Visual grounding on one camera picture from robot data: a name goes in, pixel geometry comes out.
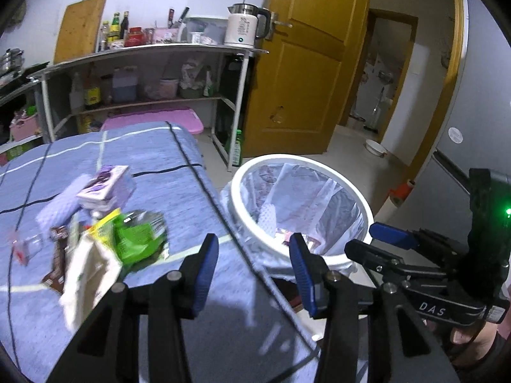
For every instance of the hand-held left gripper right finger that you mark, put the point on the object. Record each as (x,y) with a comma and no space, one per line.
(304,277)

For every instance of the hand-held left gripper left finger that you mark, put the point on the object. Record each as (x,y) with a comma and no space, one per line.
(204,277)

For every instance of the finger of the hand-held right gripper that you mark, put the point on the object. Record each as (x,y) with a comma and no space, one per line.
(371,255)
(393,235)

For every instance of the clear plastic bin liner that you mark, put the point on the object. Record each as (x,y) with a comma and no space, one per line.
(319,199)

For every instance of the green snack packet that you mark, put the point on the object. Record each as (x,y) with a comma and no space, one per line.
(135,241)

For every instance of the yellow green wrapper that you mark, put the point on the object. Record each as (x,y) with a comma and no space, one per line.
(103,225)

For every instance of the white paper bag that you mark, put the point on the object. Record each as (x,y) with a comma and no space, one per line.
(88,279)

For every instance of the white round bin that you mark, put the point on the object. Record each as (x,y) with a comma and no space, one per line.
(247,167)

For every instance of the purple carton box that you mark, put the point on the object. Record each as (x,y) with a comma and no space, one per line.
(107,185)

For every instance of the brown chocolate wrapper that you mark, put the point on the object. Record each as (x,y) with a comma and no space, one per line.
(58,271)

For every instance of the lavender foam sheet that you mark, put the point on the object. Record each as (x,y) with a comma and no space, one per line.
(60,207)

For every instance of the clear plastic wrapper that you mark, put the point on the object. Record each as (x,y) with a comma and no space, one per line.
(26,247)

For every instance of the person's right hand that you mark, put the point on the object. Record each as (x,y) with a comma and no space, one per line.
(467,337)

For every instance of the orange tape roll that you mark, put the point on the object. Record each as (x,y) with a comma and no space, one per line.
(401,193)

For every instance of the small lavender foam piece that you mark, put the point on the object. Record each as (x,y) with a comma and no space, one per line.
(267,217)

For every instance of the white floor bowl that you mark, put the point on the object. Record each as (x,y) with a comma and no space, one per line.
(376,148)

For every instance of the blue checked blanket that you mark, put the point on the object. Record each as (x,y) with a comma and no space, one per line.
(159,147)

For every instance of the grey refrigerator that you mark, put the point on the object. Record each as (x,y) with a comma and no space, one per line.
(479,87)

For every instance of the pink storage box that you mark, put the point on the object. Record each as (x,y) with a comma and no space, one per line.
(159,115)

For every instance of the yellow wooden door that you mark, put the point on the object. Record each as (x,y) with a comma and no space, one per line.
(311,68)

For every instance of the yellow bag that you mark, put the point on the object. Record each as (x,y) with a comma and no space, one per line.
(88,123)

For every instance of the pink plastic bucket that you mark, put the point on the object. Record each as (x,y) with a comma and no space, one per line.
(169,87)

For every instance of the bundle of plastic bags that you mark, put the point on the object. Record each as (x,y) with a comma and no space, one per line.
(193,79)

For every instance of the yellow label oil bottle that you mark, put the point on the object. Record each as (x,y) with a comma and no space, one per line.
(92,93)

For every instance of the clear plastic bottle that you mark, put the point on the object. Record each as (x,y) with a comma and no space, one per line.
(76,95)

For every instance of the green box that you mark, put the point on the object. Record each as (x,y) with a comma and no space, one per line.
(18,151)

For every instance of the metal kitchen shelf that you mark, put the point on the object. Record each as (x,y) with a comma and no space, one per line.
(159,50)

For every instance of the pink basket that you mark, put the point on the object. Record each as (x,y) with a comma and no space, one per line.
(24,129)

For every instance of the pink knife holder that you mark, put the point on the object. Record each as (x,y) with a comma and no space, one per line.
(165,36)

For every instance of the clear plastic container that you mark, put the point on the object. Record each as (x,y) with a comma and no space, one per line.
(207,30)

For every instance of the red jar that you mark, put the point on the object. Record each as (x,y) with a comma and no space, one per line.
(135,38)

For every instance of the white electric kettle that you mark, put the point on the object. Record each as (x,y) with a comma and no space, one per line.
(239,28)

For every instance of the small yellow cap bottle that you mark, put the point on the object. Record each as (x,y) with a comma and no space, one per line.
(104,38)

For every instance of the kitchen knife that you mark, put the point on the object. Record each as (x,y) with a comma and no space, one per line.
(171,18)
(183,16)

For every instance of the low metal shelf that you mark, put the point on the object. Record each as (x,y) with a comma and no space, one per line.
(20,89)

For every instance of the dark sauce bottle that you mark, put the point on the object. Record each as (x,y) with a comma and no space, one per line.
(125,24)

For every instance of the black induction stove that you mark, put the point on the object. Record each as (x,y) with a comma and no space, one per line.
(28,72)

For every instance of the wooden cutting board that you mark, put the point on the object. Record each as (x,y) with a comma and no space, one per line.
(80,28)

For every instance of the steel cooking pot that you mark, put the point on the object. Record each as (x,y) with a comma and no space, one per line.
(12,62)

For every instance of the wooden door frame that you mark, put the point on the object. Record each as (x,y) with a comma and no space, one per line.
(451,68)

